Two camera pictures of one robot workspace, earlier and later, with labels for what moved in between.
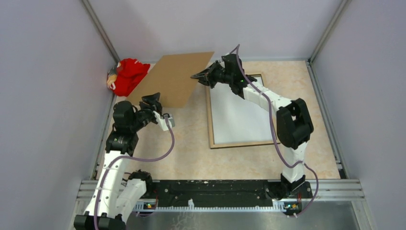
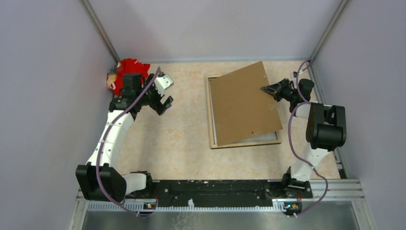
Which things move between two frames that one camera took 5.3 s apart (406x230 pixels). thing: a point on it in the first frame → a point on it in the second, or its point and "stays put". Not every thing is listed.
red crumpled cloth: x=130 y=72 stays put
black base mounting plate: x=225 y=190 stays put
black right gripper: x=208 y=72 → x=276 y=89
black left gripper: x=154 y=104 → x=158 y=105
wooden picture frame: x=211 y=128 stays put
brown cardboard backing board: x=172 y=77 → x=242 y=109
